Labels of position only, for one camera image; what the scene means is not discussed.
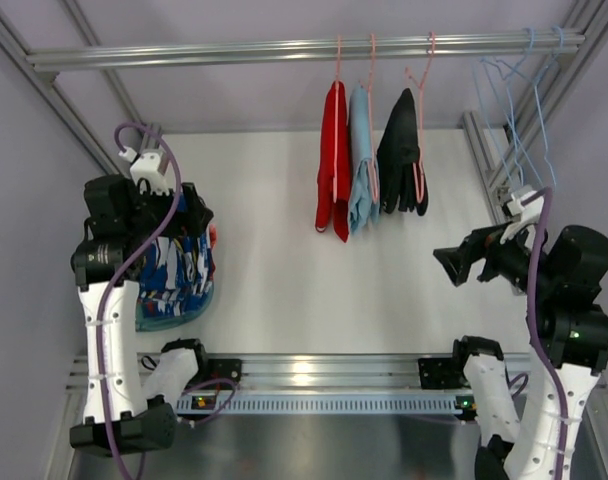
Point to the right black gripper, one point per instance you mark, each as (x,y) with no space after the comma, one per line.
(484,255)

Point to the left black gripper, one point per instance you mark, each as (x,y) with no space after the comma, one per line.
(185,212)

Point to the blue patterned trousers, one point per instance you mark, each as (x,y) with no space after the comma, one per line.
(179,270)

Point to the light blue wire hanger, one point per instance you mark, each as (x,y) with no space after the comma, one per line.
(488,67)

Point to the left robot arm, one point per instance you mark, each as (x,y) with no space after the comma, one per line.
(145,264)

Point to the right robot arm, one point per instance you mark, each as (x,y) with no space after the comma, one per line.
(568,349)

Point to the light blue trousers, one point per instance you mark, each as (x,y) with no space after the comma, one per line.
(364,200)

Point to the black trousers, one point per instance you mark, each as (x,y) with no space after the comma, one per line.
(402,186)

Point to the red trousers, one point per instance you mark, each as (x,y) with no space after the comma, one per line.
(328,212)

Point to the empty blue hanger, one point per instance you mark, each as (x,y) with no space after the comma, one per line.
(508,72)

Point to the red white garment in basket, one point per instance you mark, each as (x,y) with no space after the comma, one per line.
(212,235)

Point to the teal plastic basket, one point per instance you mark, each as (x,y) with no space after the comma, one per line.
(184,320)

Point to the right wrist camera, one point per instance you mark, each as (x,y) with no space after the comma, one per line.
(522,208)

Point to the slotted cable duct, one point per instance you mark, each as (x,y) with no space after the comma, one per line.
(405,403)

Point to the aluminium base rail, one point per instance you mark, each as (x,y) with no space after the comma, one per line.
(336,372)

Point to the aluminium hanging rail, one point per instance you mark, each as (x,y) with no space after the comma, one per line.
(157,56)

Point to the left aluminium frame strut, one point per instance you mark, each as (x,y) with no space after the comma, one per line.
(88,105)

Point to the aluminium frame strut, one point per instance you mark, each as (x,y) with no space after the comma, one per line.
(591,19)
(88,105)

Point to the right aluminium frame strut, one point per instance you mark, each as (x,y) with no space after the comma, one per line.
(591,19)

